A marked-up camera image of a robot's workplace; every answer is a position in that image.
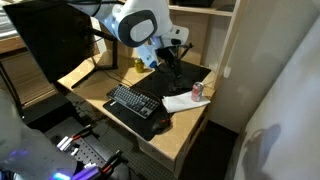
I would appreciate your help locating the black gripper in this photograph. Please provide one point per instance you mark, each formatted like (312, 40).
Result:
(166, 55)

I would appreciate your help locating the red soda can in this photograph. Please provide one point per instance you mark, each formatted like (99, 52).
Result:
(197, 91)

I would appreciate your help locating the yellow green bottle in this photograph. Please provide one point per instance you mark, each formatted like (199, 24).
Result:
(139, 66)

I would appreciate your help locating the black desk mat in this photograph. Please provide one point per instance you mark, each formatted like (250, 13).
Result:
(196, 71)

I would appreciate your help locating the black gooseneck desk lamp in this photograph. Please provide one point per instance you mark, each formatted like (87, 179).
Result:
(180, 89)

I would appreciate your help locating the light wooden shelf hutch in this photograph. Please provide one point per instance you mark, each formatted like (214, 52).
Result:
(206, 33)

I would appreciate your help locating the white paper towel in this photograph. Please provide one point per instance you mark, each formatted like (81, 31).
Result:
(180, 101)

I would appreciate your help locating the white paper label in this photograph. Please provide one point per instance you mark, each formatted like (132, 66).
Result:
(227, 72)

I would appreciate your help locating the grey black keyboard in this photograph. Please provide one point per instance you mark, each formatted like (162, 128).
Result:
(133, 100)

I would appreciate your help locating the black monitor stand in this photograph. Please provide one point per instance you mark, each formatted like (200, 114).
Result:
(115, 55)

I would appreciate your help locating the black curved monitor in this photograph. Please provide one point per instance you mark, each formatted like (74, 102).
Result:
(50, 36)

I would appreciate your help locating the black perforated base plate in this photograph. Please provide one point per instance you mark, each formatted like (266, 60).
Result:
(86, 153)

